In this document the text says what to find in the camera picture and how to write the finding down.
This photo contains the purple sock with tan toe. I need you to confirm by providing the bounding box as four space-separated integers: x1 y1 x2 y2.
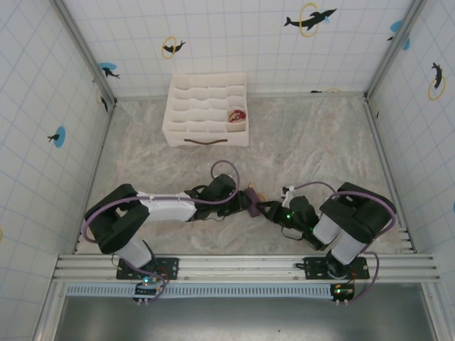
246 182 268 219

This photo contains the white fabric organizer box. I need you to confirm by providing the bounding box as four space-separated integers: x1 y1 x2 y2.
162 72 250 148

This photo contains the shark sticker blue circle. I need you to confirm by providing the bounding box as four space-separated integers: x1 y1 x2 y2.
98 62 121 80

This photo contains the fish sticker blue oval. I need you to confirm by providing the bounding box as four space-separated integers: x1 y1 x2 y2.
47 126 67 148

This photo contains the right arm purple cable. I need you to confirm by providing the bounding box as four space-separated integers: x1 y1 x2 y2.
291 181 398 305

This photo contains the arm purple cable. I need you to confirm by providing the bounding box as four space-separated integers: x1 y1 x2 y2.
291 181 398 305
82 160 240 306

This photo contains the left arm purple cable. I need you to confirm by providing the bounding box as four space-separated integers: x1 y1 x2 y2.
82 160 240 306

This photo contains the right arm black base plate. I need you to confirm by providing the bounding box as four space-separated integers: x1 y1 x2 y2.
295 256 370 281

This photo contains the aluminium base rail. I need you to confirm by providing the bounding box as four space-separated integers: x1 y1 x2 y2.
52 252 444 284

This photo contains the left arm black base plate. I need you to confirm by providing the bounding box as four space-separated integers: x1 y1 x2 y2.
116 256 180 281

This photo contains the white slotted cable duct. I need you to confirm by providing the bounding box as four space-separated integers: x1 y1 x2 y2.
65 283 337 298

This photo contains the aluminium table edge rail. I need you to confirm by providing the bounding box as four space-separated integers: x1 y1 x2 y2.
362 97 417 254
113 91 369 102
73 102 117 255

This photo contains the black fish sticker yellow ring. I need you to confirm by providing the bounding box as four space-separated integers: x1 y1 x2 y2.
96 88 109 114

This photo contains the small dolphin sticker yellow ring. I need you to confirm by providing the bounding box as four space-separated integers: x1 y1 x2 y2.
161 36 187 60

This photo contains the large dolphin sticker yellow ring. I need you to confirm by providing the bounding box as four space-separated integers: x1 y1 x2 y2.
283 2 338 38

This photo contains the aluminium corner post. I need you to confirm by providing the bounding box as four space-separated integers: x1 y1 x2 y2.
364 0 427 100
51 0 118 107

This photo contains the upright dolphin sticker yellow ring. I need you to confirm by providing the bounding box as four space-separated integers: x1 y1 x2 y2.
428 62 447 101

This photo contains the blue patch wall sticker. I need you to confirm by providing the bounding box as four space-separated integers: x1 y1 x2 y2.
387 20 410 50

